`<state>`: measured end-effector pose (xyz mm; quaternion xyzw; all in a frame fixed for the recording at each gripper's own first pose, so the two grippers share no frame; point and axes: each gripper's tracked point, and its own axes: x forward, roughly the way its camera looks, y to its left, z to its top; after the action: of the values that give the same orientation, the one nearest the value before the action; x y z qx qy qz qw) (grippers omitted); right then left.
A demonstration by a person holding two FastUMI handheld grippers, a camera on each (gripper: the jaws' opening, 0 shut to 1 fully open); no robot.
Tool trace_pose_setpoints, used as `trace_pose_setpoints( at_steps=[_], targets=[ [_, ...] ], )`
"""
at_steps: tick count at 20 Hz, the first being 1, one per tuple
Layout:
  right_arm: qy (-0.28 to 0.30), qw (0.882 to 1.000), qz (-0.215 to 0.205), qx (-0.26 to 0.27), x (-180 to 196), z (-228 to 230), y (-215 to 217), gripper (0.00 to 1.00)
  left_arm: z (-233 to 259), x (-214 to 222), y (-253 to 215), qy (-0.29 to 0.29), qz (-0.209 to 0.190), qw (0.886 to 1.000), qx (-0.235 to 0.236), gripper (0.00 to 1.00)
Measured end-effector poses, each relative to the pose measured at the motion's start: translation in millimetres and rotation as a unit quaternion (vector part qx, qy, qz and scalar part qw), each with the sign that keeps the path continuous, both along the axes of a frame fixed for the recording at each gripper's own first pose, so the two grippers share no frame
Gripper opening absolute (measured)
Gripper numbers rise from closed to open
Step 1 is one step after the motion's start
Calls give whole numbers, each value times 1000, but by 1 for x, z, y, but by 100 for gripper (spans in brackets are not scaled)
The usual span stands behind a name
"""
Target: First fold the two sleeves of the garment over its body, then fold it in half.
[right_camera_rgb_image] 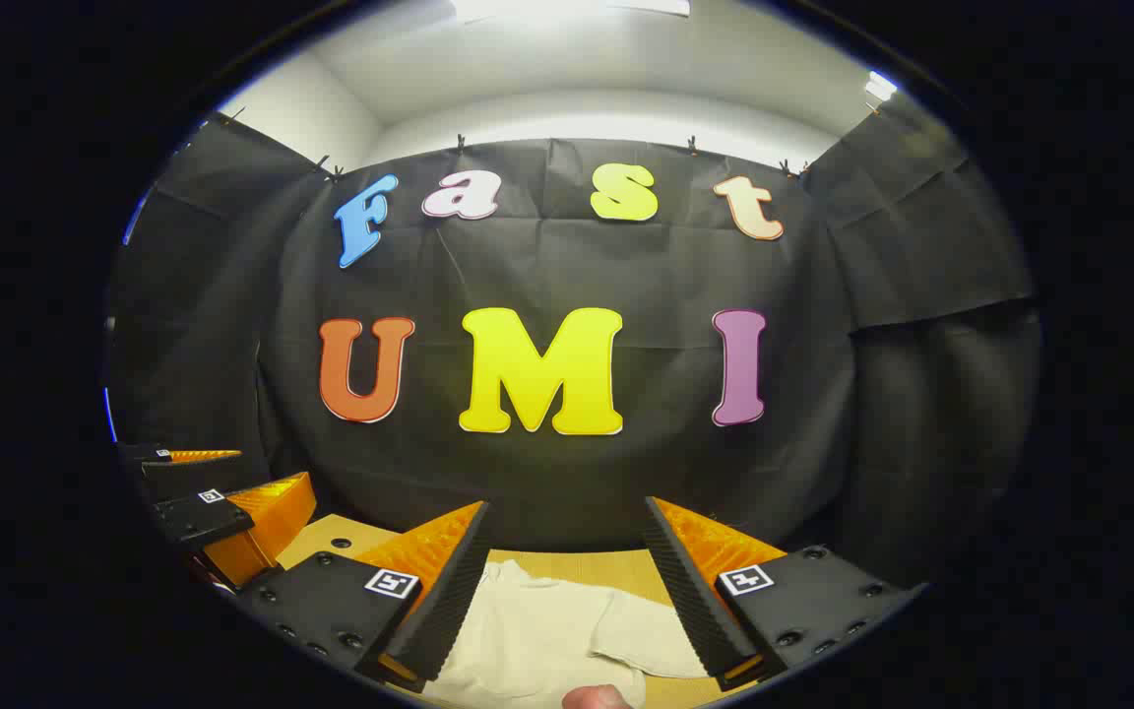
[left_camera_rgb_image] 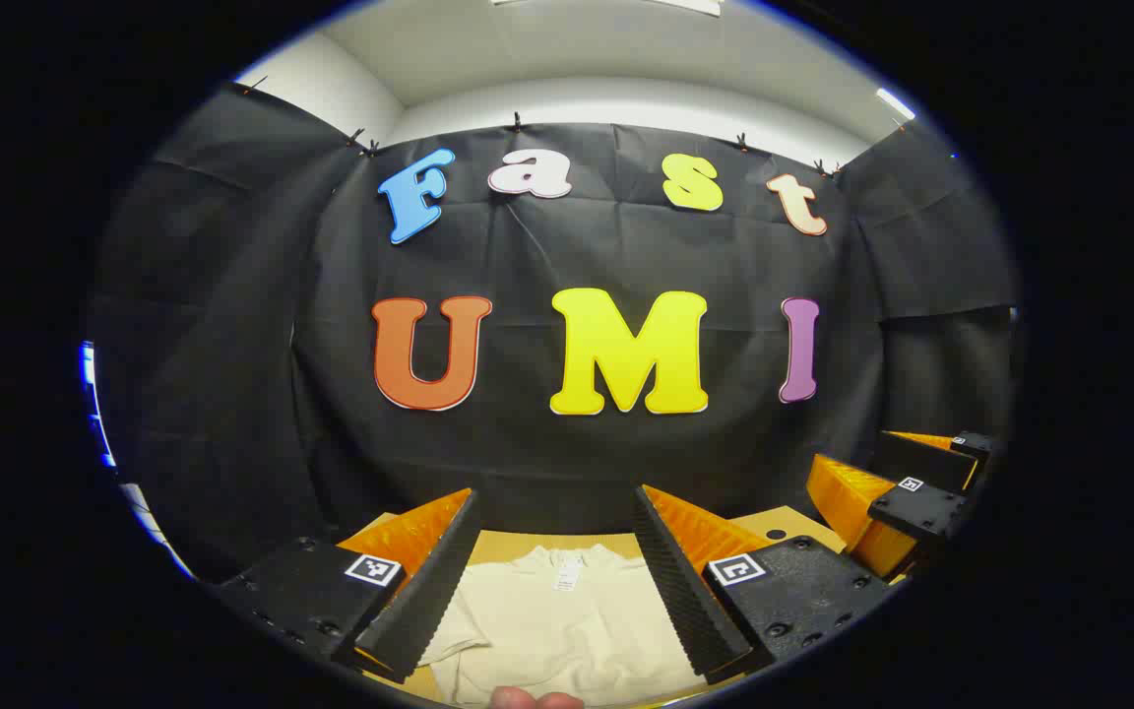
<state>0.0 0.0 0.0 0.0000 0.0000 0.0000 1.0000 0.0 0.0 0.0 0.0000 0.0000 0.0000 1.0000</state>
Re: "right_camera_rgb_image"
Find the large ceiling light panel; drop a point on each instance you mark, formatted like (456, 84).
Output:
(567, 7)

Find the black backdrop cloth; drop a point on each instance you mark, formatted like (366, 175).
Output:
(567, 266)

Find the small ceiling light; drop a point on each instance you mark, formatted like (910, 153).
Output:
(880, 86)

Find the cream long-sleeved top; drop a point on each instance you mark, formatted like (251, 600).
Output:
(528, 640)

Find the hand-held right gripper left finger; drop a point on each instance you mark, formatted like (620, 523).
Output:
(449, 591)

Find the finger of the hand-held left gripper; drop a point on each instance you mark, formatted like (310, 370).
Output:
(198, 517)
(198, 478)

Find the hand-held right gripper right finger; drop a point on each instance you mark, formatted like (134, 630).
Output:
(690, 591)

